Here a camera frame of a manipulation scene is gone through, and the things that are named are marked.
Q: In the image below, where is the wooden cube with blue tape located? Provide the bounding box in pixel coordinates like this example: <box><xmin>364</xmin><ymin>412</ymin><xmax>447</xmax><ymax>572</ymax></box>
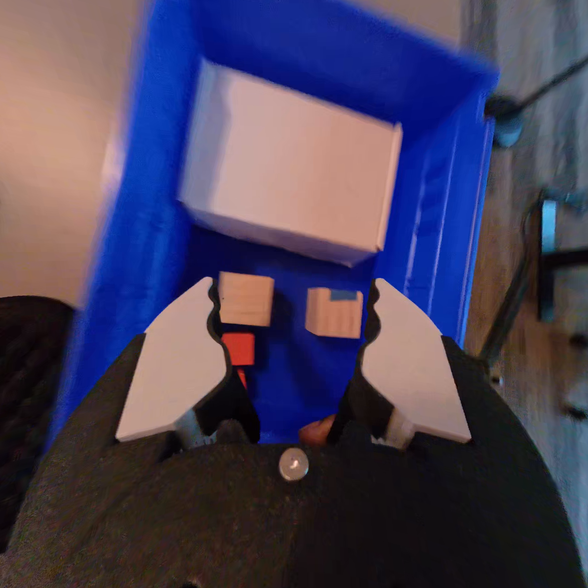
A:
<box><xmin>304</xmin><ymin>287</ymin><xmax>364</xmax><ymax>339</ymax></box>

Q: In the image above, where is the black office chair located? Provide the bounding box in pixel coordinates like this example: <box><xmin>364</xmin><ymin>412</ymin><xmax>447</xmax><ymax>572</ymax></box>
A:
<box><xmin>484</xmin><ymin>59</ymin><xmax>588</xmax><ymax>149</ymax></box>

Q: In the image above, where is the white cardboard box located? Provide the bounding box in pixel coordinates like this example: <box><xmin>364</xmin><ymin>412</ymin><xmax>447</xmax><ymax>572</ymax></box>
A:
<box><xmin>177</xmin><ymin>59</ymin><xmax>404</xmax><ymax>268</ymax></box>

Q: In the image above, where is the plain wooden cube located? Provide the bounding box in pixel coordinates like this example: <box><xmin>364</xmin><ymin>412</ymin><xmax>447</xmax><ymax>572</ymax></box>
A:
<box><xmin>218</xmin><ymin>271</ymin><xmax>275</xmax><ymax>328</ymax></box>

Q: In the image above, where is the red cube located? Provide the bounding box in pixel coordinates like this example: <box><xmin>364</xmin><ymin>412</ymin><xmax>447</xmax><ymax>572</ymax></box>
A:
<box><xmin>221</xmin><ymin>333</ymin><xmax>256</xmax><ymax>367</ymax></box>

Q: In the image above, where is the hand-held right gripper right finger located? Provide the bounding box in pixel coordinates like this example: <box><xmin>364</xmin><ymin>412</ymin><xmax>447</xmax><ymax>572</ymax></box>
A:
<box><xmin>357</xmin><ymin>277</ymin><xmax>472</xmax><ymax>449</ymax></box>

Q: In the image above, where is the black desk leg frame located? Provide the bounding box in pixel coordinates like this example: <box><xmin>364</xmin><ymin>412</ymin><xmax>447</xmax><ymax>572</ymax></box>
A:
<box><xmin>535</xmin><ymin>188</ymin><xmax>588</xmax><ymax>322</ymax></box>

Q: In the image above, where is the blue plastic bin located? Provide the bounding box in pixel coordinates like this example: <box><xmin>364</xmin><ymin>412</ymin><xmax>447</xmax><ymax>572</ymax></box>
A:
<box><xmin>48</xmin><ymin>0</ymin><xmax>501</xmax><ymax>446</ymax></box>

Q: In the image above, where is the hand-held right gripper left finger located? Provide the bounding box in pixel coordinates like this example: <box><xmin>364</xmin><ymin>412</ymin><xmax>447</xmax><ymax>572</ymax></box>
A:
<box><xmin>114</xmin><ymin>276</ymin><xmax>232</xmax><ymax>445</ymax></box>

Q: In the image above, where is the person's right hand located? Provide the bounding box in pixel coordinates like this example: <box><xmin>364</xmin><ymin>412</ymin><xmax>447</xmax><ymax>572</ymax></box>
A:
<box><xmin>298</xmin><ymin>415</ymin><xmax>340</xmax><ymax>446</ymax></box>

